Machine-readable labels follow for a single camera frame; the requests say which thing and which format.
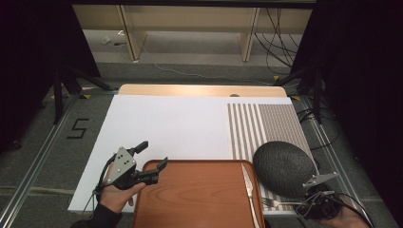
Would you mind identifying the black floor cables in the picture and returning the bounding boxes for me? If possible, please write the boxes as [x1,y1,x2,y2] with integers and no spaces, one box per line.
[297,106,340,152]

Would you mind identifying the metal floor rail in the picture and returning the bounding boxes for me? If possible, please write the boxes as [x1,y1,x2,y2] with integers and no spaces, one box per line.
[0,94,81,228]
[299,95,375,228]

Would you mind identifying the person's left hand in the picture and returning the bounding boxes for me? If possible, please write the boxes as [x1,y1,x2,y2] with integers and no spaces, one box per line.
[98,163,147,214]

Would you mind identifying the striped grey placemat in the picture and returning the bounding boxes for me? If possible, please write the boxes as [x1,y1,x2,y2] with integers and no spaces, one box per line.
[226,103,336,216]

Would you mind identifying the person's right hand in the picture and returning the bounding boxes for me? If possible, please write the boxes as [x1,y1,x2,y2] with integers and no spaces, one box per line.
[321,207,373,228]

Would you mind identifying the black textured plate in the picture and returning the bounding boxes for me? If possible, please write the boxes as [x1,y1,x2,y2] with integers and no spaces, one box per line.
[252,141,318,200]

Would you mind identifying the left hand-held gripper cable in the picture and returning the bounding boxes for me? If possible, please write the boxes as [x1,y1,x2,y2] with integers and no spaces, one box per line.
[81,154,118,219]

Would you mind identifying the black curtain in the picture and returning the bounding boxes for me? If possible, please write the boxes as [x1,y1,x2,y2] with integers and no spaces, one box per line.
[0,0,102,155]
[289,0,403,221]

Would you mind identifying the black tripod stand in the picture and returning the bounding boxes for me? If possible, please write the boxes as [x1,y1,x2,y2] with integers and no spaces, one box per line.
[51,62,120,125]
[273,66,325,125]

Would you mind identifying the black hanging cable bundle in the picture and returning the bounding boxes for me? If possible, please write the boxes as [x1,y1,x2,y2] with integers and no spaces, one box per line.
[254,8,301,76]

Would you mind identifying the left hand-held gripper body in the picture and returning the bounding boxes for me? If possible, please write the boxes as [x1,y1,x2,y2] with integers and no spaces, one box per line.
[107,146,142,191]

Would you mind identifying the brown wooden tray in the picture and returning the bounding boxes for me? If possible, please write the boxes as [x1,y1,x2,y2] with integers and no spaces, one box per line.
[131,159,266,228]

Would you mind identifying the silver table knife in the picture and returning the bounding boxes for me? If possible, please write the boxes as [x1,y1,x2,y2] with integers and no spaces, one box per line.
[240,162,261,228]

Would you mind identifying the white board sheet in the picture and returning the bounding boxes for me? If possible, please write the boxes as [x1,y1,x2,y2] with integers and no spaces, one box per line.
[67,94,336,216]

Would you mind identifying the white floor cable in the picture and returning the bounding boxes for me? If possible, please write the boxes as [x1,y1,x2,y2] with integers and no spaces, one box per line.
[138,41,274,87]

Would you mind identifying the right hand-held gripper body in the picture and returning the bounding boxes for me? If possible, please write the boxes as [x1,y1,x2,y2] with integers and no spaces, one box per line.
[297,171,345,220]

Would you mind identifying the beige wooden shelf unit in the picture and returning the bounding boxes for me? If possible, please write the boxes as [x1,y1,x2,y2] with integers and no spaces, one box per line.
[71,4,313,63]

